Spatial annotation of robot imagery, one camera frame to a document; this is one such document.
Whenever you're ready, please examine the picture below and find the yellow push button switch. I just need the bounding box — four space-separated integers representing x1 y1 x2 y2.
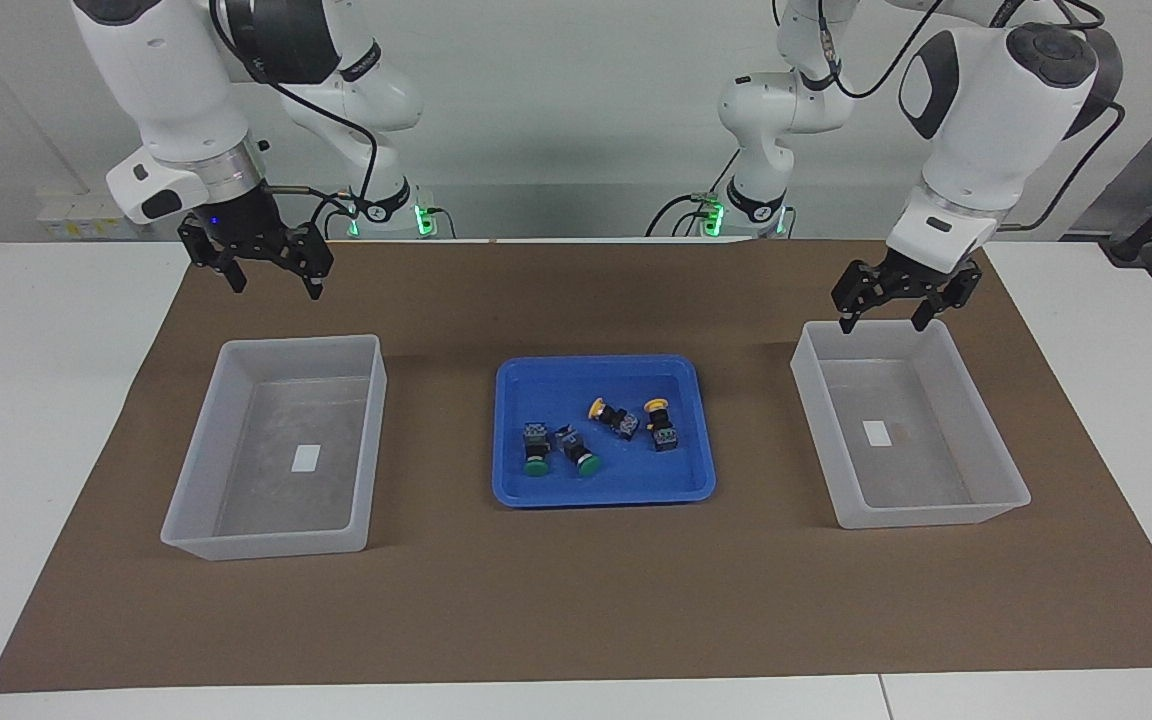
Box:
588 397 639 441
643 398 679 454

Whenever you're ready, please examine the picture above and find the green push button switch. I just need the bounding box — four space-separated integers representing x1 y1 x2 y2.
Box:
520 421 552 478
554 424 602 477

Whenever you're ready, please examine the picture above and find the translucent white plastic box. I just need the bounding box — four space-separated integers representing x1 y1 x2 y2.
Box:
790 318 1032 530
160 334 389 562

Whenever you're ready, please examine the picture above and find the blue plastic tray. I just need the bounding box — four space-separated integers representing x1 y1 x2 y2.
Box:
492 354 717 509

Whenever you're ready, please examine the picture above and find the brown paper table mat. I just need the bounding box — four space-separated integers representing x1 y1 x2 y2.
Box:
0 238 1152 693

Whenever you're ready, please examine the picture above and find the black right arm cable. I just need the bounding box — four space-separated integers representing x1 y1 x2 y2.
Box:
208 0 382 241

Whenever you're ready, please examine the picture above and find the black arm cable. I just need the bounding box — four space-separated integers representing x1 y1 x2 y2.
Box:
816 0 1129 233
208 0 382 241

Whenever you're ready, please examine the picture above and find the white wall socket strip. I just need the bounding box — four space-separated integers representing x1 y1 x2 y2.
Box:
36 195 127 239

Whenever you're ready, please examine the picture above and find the black base power cable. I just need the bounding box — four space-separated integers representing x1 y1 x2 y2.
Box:
644 150 742 238

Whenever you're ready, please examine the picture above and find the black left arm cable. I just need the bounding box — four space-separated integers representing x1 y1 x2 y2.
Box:
816 0 1129 233

